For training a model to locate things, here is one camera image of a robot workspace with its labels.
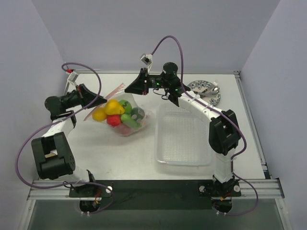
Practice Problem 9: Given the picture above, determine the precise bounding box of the white plastic basket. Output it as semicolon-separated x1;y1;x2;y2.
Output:
154;103;213;166

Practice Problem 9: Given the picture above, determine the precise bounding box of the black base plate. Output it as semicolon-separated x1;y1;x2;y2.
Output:
69;180;241;213

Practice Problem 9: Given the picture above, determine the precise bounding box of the blue patterned plate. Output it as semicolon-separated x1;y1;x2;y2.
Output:
188;80;221;106

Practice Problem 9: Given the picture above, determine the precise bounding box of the yellow fake lemon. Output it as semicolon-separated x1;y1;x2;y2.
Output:
92;108;107;122

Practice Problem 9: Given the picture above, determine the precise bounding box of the metal spoon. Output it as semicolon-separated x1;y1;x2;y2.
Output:
194;87;220;96

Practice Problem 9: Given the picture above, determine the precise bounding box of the green fake fruit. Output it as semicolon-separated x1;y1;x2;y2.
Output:
119;100;132;114

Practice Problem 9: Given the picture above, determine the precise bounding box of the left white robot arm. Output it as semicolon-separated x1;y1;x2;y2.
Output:
31;84;107;197

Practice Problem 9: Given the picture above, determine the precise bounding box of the clear zip top bag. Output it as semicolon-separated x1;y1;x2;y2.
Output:
83;83;152;137

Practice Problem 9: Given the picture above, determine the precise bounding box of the red fake tomato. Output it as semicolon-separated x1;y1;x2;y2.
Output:
106;115;121;127

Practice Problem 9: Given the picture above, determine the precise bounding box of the metal fork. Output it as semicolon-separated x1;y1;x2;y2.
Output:
205;81;218;90

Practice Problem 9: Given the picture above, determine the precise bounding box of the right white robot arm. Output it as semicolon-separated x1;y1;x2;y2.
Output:
125;62;241;196

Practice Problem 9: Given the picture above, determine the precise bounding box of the aluminium frame rail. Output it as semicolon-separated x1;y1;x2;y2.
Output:
28;179;284;200

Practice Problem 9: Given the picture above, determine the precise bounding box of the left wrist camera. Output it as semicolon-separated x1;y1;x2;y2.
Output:
67;71;79;86

